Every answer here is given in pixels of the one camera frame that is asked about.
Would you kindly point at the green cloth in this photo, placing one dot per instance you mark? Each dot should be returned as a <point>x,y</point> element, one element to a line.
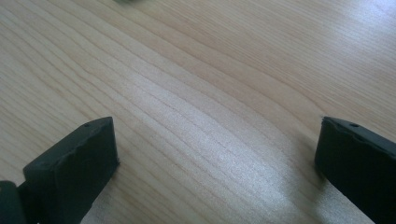
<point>126,1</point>

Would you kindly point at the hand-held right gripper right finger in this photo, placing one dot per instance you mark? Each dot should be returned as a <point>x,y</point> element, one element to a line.
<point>358,161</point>

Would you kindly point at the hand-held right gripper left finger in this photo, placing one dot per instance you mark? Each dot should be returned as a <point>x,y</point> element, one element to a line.
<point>71,168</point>

